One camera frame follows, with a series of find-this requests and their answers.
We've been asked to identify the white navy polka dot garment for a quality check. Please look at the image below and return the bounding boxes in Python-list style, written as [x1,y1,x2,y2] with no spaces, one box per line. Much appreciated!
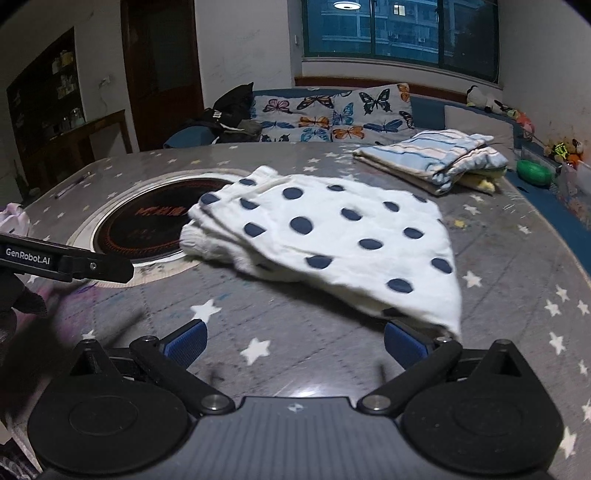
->
[179,166,462,337]

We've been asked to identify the grey knit gloved hand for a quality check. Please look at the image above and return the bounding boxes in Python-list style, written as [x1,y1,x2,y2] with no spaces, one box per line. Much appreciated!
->
[0,269,48,363]

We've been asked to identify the round induction cooktop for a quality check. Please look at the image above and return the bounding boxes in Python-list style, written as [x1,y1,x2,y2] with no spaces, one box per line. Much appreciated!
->
[67,168,249,287]

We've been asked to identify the black pen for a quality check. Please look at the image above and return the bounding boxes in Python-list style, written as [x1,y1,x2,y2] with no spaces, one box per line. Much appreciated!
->
[53,171,92,199]

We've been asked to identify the dark wooden side table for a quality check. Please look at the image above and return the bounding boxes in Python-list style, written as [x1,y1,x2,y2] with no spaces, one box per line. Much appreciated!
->
[49,109,133,168]

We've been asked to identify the dark wooden shelf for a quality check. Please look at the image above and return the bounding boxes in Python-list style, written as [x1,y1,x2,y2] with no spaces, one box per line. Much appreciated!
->
[7,29,84,189]

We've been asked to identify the yellow plush under blanket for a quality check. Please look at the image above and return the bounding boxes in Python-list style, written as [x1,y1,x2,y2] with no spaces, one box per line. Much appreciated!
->
[458,168,507,195]

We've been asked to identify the striped folded blanket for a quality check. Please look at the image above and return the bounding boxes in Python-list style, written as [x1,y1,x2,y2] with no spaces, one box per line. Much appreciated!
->
[353,129,509,196]

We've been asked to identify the black bag on sofa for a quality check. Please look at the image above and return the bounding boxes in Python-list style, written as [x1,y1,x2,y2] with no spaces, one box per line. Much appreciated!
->
[199,82,263,144]

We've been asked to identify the dark wooden door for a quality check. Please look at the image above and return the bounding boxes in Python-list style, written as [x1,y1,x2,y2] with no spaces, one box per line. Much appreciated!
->
[120,0,204,151]

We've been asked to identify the clear plastic toy box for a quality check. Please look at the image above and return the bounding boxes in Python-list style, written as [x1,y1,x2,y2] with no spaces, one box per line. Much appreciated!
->
[556,163,590,224]

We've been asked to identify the grey cushion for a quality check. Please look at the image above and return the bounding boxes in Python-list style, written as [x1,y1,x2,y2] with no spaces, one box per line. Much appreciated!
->
[444,105,514,149]

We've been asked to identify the butterfly print pillow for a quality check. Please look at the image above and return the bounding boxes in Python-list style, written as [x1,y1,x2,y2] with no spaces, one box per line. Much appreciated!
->
[250,84,417,145]

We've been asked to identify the plush toys on sofa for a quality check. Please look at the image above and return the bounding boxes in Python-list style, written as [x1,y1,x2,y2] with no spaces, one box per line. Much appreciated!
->
[466,85,585,168]

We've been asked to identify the green framed window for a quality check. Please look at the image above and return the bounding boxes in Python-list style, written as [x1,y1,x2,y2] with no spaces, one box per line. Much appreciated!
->
[303,0,499,82]

